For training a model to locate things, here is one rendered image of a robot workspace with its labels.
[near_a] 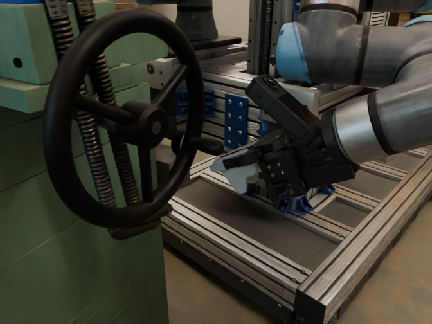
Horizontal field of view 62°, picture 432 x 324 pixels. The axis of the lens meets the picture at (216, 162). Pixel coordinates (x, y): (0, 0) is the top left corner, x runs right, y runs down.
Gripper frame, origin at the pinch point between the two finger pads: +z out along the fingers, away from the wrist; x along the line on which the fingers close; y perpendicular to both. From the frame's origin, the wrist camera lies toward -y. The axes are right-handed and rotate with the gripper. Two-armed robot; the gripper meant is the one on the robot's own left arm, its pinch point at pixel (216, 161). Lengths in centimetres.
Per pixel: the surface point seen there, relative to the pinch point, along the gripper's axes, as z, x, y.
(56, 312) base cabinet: 35.3, -17.8, 13.6
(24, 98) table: 6.2, -19.4, -18.4
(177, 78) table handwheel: -1.4, -1.3, -13.7
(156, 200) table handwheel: 6.8, -8.3, 1.0
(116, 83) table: 6.5, -5.1, -17.2
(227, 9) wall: 150, 312, -91
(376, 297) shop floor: 14, 65, 76
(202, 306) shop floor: 57, 30, 51
